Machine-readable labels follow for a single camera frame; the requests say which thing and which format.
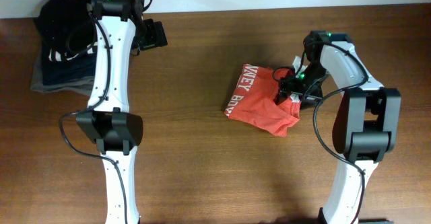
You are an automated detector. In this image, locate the red t-shirt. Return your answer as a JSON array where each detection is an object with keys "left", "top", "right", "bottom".
[{"left": 224, "top": 64, "right": 301, "bottom": 137}]

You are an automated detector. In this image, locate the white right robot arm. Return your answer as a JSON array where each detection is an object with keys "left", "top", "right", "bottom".
[{"left": 274, "top": 30, "right": 401, "bottom": 223}]

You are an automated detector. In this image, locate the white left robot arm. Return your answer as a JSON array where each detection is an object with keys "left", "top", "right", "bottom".
[{"left": 75, "top": 0, "right": 168, "bottom": 223}]

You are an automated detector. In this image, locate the black folded garment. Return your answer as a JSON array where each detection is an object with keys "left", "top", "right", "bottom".
[{"left": 34, "top": 0, "right": 95, "bottom": 61}]

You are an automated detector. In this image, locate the grey folded garment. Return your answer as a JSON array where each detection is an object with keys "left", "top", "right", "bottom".
[{"left": 30, "top": 61, "right": 94, "bottom": 96}]

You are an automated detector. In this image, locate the navy white striped folded garment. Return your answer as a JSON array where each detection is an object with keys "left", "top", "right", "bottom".
[{"left": 41, "top": 44, "right": 96, "bottom": 85}]

